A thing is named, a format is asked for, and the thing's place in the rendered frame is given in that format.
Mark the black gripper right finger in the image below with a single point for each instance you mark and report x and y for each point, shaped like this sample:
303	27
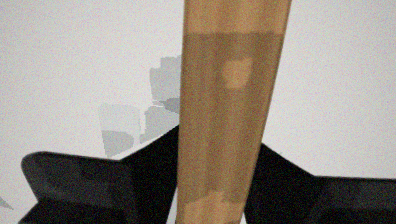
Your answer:
283	193

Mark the wooden board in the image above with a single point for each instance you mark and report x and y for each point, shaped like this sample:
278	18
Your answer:
231	51

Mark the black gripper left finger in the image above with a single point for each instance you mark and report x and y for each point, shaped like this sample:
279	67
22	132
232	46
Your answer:
142	184

